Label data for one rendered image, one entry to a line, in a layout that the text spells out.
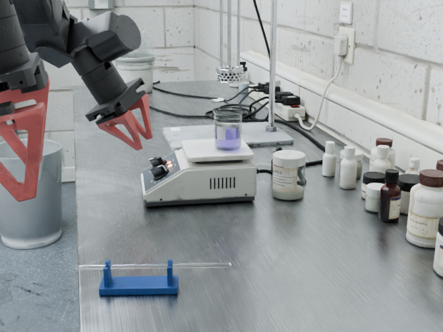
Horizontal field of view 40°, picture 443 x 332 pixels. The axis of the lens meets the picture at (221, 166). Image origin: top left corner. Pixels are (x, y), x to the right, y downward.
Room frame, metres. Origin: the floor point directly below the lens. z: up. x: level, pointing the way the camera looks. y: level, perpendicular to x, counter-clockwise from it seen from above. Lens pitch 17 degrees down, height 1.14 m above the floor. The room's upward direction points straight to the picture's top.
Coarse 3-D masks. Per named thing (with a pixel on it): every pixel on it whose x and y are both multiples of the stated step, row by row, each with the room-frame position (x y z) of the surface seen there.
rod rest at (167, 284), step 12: (108, 264) 0.71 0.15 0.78; (108, 276) 0.69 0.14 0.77; (132, 276) 0.72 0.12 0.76; (144, 276) 0.72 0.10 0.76; (156, 276) 0.72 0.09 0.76; (168, 276) 0.69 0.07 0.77; (108, 288) 0.69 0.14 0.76; (120, 288) 0.69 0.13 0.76; (132, 288) 0.69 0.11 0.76; (144, 288) 0.69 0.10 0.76; (156, 288) 0.69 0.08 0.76; (168, 288) 0.69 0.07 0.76
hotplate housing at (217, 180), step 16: (240, 160) 1.04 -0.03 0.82; (176, 176) 1.00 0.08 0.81; (192, 176) 1.00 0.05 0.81; (208, 176) 1.00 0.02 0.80; (224, 176) 1.01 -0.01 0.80; (240, 176) 1.01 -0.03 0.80; (144, 192) 1.00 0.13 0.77; (160, 192) 0.99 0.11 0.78; (176, 192) 1.00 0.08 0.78; (192, 192) 1.00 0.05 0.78; (208, 192) 1.00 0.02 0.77; (224, 192) 1.01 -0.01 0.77; (240, 192) 1.01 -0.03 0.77
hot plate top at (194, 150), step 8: (184, 144) 1.09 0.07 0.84; (192, 144) 1.09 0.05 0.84; (200, 144) 1.09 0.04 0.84; (208, 144) 1.09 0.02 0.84; (184, 152) 1.05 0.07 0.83; (192, 152) 1.04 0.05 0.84; (200, 152) 1.04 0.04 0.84; (208, 152) 1.04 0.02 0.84; (216, 152) 1.04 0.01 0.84; (232, 152) 1.04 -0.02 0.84; (240, 152) 1.04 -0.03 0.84; (248, 152) 1.04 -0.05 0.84; (192, 160) 1.01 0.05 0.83; (200, 160) 1.01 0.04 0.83; (208, 160) 1.01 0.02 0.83; (216, 160) 1.01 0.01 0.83; (224, 160) 1.02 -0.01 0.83
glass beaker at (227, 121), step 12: (228, 108) 1.09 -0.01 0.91; (216, 120) 1.04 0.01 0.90; (228, 120) 1.03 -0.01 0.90; (240, 120) 1.05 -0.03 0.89; (216, 132) 1.04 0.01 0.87; (228, 132) 1.03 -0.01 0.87; (240, 132) 1.05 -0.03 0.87; (216, 144) 1.04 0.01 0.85; (228, 144) 1.03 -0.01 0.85; (240, 144) 1.05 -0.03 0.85
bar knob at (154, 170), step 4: (152, 168) 1.03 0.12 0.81; (156, 168) 1.02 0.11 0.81; (160, 168) 1.02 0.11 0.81; (164, 168) 1.02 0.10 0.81; (152, 172) 1.03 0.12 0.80; (156, 172) 1.02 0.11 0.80; (160, 172) 1.02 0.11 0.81; (164, 172) 1.02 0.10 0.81; (168, 172) 1.02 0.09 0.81; (156, 176) 1.03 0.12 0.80; (160, 176) 1.01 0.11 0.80; (164, 176) 1.01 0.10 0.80
